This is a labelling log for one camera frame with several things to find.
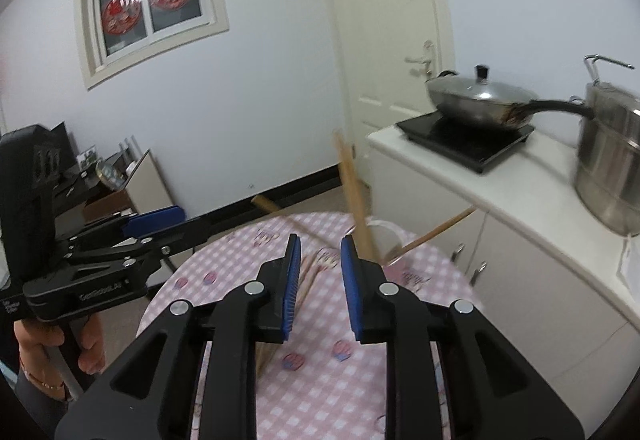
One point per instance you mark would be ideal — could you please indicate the white paper booklet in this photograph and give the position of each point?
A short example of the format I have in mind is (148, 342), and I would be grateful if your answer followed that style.
(629, 268)

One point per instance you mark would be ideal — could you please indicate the cream panel door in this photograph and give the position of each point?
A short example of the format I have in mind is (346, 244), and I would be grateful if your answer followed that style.
(374, 37)

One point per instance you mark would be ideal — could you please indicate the wooden side cabinet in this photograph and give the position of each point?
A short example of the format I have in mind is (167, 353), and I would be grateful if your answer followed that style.
(143, 192)

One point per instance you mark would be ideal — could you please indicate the round desk clock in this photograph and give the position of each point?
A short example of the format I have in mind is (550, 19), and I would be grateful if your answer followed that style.
(109, 175)

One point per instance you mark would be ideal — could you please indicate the steel wok with lid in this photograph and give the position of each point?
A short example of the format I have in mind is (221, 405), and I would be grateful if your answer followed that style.
(493, 103)

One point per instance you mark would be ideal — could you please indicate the black induction cooktop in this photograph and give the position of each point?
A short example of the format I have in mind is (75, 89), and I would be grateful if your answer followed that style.
(475, 147)

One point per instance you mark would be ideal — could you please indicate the pink checkered tablecloth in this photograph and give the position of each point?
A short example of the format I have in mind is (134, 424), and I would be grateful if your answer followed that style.
(321, 384)

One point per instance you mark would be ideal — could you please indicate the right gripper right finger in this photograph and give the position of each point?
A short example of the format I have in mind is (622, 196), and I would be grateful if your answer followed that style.
(450, 373)

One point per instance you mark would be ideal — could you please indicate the stainless steel steamer pot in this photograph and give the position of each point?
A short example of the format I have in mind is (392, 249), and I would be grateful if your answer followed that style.
(607, 173)

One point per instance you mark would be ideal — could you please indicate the window with red decals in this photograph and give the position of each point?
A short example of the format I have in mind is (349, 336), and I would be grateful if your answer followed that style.
(114, 35)

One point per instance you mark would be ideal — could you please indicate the white kitchen counter cabinet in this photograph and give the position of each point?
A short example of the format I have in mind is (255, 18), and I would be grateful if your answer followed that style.
(545, 269)

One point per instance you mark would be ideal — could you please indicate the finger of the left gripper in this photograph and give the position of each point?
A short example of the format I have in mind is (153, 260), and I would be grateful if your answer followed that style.
(139, 226)
(160, 242)

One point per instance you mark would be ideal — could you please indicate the person's left hand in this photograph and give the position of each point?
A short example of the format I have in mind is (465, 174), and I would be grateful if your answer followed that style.
(33, 340)

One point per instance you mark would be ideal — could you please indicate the black computer monitor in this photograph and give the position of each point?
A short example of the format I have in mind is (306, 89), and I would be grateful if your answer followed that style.
(65, 145)

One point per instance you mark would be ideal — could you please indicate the pink paper cup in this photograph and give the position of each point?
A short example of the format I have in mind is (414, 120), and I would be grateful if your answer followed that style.
(388, 240)

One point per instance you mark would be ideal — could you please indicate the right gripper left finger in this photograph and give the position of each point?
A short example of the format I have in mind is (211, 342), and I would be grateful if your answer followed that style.
(193, 358)

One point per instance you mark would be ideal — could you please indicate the silver door handle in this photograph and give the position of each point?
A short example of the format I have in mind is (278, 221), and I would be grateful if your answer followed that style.
(423, 66)

